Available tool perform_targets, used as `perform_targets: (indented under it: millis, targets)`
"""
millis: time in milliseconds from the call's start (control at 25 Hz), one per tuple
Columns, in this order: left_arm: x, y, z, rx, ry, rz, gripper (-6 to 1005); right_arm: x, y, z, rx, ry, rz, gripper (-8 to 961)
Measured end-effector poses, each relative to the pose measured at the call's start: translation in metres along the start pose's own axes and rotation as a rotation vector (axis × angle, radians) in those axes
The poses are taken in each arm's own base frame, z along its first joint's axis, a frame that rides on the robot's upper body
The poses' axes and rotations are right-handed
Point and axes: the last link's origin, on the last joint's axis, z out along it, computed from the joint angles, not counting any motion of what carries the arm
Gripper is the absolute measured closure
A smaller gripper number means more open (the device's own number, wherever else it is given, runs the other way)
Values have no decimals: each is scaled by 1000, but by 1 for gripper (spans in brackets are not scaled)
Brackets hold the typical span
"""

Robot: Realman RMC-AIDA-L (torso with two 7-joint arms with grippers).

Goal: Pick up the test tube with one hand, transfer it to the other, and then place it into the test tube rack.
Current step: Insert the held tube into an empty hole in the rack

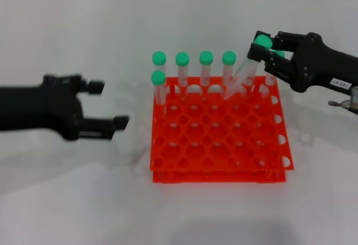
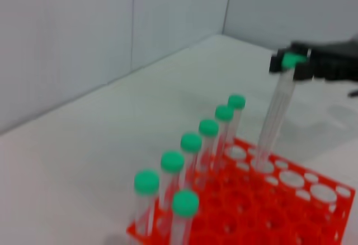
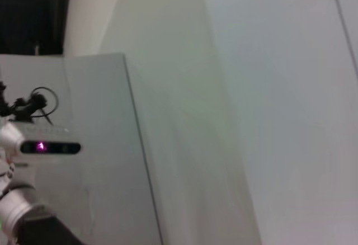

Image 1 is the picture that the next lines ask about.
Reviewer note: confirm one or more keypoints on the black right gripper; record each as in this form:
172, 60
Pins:
310, 60

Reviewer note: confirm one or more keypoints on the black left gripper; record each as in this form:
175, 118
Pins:
36, 108

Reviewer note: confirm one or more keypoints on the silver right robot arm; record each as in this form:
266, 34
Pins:
354, 96

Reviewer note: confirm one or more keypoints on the orange test tube rack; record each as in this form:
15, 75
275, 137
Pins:
195, 179

